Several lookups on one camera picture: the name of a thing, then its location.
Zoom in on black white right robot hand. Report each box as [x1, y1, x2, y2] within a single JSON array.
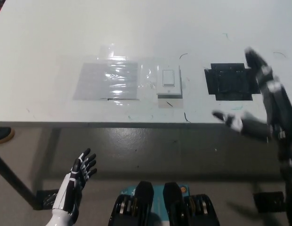
[[211, 48, 292, 156]]

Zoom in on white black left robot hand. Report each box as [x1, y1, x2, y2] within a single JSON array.
[[52, 148, 98, 217]]

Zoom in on white rocker wall switch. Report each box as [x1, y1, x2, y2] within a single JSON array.
[[156, 65, 182, 99]]

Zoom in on black floor pad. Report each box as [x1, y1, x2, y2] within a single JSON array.
[[253, 192, 285, 208], [37, 189, 59, 210]]

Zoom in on white table leg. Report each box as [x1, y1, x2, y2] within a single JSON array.
[[42, 128, 62, 191]]

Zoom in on black diagonal table brace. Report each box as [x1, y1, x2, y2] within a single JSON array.
[[0, 150, 41, 210]]

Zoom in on black tape patch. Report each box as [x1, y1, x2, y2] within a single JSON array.
[[204, 63, 261, 102]]

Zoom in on black brown shoe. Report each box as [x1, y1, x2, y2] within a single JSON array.
[[0, 127, 15, 145]]

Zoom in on beige tape strip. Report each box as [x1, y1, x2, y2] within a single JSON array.
[[157, 98, 184, 109]]

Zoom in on grey paper sheet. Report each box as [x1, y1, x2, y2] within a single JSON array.
[[73, 61, 140, 101]]

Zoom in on clear tape piece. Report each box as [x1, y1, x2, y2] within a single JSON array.
[[138, 57, 161, 95]]

